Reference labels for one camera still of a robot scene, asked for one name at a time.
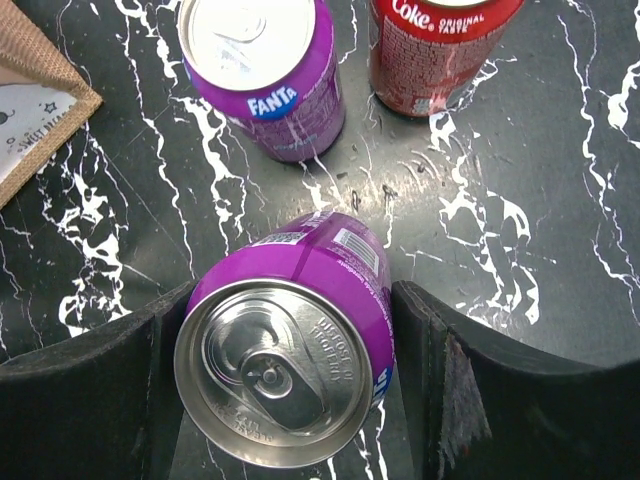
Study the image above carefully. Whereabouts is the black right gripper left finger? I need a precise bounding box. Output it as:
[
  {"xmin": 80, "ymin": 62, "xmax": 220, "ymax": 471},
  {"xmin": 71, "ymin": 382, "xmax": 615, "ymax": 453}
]
[{"xmin": 1, "ymin": 282, "xmax": 195, "ymax": 479}]

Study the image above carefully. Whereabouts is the printed canvas tote bag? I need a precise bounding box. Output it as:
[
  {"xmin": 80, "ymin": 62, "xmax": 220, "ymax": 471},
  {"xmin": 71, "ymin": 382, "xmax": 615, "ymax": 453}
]
[{"xmin": 0, "ymin": 1, "xmax": 102, "ymax": 205}]

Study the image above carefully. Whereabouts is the red coke can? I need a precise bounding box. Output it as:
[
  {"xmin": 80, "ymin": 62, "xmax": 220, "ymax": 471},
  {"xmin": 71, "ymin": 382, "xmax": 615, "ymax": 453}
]
[{"xmin": 368, "ymin": 0, "xmax": 524, "ymax": 118}]

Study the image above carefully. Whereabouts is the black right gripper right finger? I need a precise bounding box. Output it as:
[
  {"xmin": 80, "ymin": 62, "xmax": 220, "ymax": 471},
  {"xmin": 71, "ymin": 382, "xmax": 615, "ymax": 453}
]
[{"xmin": 391, "ymin": 281, "xmax": 639, "ymax": 479}]

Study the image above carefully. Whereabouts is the purple fanta can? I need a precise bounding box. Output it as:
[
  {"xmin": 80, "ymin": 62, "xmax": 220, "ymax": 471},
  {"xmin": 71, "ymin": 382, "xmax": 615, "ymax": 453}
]
[
  {"xmin": 174, "ymin": 211, "xmax": 395, "ymax": 469},
  {"xmin": 177, "ymin": 0, "xmax": 346, "ymax": 163}
]

